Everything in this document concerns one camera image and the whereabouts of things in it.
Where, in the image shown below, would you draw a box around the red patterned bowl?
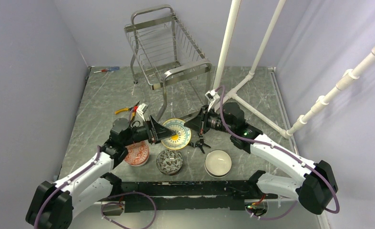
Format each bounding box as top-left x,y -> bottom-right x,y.
124,141 -> 150,167

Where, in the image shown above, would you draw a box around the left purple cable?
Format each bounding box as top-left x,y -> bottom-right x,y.
32,145 -> 158,229

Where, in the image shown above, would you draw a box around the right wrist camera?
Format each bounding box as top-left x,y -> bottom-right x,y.
205,90 -> 220,102

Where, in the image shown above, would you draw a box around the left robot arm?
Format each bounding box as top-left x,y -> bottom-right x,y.
25,116 -> 176,229

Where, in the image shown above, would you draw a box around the yellow teal patterned bowl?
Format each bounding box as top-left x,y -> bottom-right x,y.
161,118 -> 192,150

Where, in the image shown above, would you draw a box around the white pipe frame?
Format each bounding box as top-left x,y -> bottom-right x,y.
225,0 -> 375,139

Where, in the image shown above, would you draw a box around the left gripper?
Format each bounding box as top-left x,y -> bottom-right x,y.
122,114 -> 176,146

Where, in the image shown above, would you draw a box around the red blue screwdriver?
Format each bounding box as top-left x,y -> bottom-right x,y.
93,66 -> 120,73

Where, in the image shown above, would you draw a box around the white bowl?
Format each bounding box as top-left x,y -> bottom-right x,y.
204,150 -> 232,178

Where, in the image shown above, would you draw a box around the brown floral bowl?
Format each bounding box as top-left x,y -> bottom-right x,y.
156,149 -> 184,176

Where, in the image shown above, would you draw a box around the yellow handled pliers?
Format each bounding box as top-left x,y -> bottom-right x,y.
114,101 -> 140,122

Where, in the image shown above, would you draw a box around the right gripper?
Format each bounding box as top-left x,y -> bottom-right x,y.
184,104 -> 234,135

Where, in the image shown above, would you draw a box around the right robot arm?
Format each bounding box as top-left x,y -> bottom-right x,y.
185,102 -> 340,215

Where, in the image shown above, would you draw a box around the steel dish rack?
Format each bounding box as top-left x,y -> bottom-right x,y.
124,4 -> 213,120

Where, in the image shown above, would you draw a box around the black pliers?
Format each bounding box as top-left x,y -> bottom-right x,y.
188,134 -> 211,154

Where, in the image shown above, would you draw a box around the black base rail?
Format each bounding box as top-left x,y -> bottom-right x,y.
90,180 -> 278,213

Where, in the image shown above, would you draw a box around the aluminium rail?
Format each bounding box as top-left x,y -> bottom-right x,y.
92,181 -> 323,205

